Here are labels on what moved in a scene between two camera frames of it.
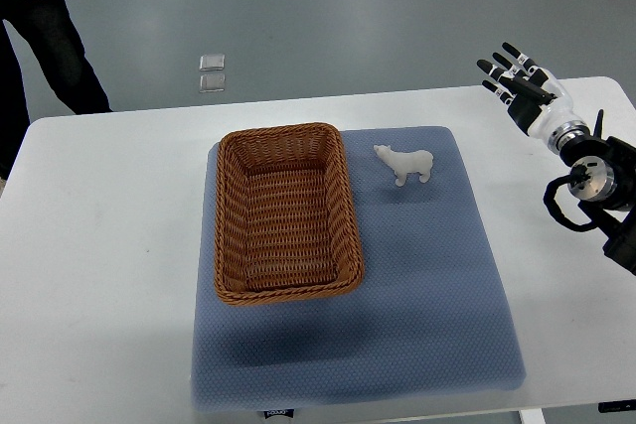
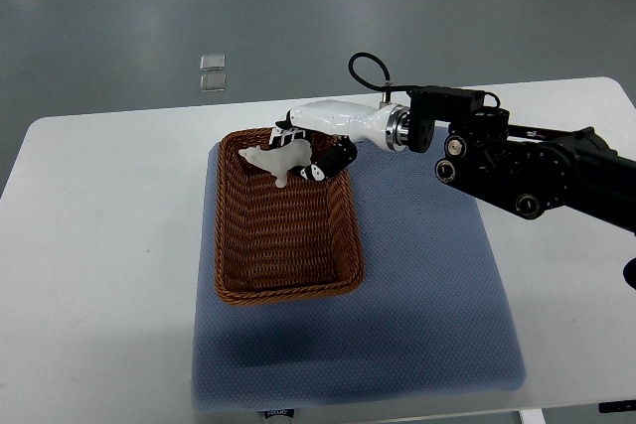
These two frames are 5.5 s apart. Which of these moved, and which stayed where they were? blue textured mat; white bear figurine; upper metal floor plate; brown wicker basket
Moved: white bear figurine
Stayed: blue textured mat; brown wicker basket; upper metal floor plate
